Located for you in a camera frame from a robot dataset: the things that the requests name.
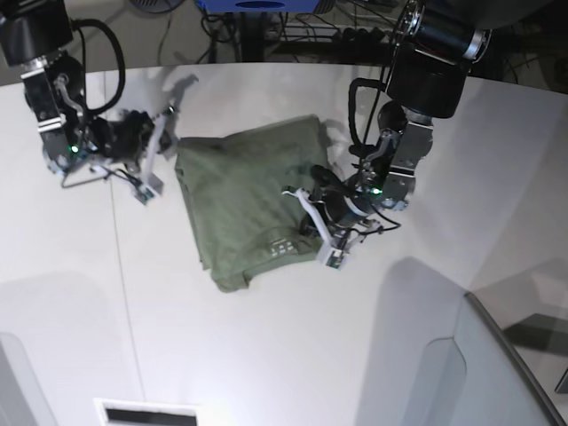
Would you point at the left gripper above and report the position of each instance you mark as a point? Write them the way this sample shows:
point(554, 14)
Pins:
point(341, 214)

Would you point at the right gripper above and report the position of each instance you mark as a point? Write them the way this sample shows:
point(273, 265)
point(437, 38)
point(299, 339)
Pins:
point(129, 146)

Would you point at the green t-shirt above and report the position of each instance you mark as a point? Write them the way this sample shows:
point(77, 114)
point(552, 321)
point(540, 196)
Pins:
point(243, 224)

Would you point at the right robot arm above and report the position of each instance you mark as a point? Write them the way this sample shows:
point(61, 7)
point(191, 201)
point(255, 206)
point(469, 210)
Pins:
point(34, 37)

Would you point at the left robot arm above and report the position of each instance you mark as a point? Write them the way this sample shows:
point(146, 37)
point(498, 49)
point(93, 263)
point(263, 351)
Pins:
point(431, 50)

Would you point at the blue box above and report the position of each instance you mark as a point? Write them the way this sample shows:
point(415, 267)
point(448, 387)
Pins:
point(220, 6)

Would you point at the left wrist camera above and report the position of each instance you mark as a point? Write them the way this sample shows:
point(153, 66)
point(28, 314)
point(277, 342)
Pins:
point(331, 257)

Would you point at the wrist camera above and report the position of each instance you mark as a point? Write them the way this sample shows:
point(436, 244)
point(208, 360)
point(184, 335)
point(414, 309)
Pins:
point(147, 188)
point(331, 257)

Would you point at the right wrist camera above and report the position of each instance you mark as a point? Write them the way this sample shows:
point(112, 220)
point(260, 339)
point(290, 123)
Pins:
point(147, 188)

